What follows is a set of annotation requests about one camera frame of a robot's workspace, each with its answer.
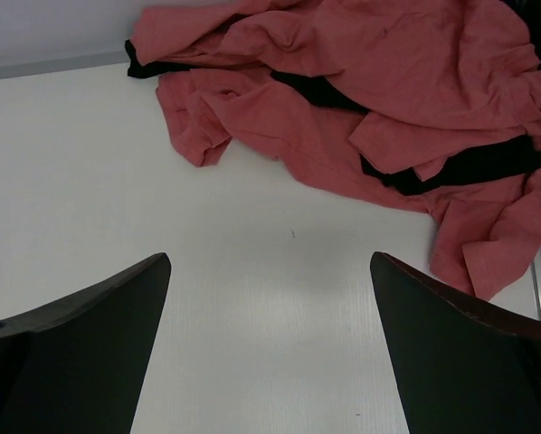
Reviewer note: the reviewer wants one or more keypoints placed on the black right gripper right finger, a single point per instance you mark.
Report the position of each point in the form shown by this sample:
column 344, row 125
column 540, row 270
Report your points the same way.
column 461, row 364

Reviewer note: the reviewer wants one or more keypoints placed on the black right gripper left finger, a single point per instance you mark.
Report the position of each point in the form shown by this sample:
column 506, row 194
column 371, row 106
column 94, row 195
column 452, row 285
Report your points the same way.
column 78, row 364

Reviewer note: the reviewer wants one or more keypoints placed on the pink t-shirt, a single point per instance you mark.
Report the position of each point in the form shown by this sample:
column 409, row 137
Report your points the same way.
column 440, row 64
column 487, row 235

